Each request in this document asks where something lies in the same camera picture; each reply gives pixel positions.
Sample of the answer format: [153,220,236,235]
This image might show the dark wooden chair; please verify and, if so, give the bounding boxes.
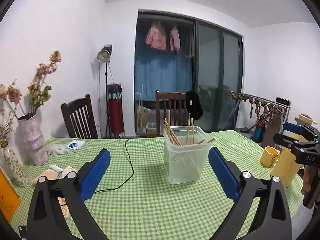
[155,90,189,137]
[61,94,99,139]

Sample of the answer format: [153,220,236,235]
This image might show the beige plush toy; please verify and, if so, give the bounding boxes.
[31,165,77,219]

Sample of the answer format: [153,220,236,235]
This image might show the metal drying rack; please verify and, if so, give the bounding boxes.
[231,91,291,142]

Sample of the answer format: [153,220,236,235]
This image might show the clear plastic container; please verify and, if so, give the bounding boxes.
[163,126,212,185]

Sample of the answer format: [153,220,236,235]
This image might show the small floral vase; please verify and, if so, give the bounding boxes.
[3,146,29,187]

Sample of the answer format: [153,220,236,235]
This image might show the black bag on chair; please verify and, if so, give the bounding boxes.
[185,91,203,120]

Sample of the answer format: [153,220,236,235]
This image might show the pink hanging garment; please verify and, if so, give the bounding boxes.
[170,25,181,55]

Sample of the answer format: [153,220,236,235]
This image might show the wooden chopstick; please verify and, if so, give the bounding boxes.
[166,110,171,139]
[191,117,195,144]
[164,124,180,146]
[185,113,191,145]
[197,138,215,144]
[163,118,182,146]

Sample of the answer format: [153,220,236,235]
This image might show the dried pink flowers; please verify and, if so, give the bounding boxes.
[1,51,61,148]

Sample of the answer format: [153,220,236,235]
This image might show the pink hanging jacket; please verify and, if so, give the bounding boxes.
[145,22,167,50]

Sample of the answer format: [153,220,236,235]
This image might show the black cable on table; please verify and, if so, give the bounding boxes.
[93,138,136,195]

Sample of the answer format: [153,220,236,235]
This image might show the blue curtain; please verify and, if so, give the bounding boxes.
[135,41,193,101]

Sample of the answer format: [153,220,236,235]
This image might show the pink white ribbed vase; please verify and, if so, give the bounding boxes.
[18,113,48,166]

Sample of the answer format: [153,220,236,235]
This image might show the yellow mug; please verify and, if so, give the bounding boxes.
[260,146,280,168]

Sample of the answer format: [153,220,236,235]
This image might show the orange box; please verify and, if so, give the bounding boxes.
[0,171,21,222]

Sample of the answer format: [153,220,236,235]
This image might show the right hand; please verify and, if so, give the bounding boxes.
[302,166,312,196]

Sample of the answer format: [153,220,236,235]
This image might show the dark wooden chair left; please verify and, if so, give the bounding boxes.
[61,94,99,139]

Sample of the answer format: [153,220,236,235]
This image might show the yellow thermos bottle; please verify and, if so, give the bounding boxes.
[271,114,317,188]

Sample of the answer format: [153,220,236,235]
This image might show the studio lamp on stand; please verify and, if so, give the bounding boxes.
[97,44,119,138]

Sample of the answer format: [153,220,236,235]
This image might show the dark wooden chair back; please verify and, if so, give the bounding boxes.
[155,90,189,137]

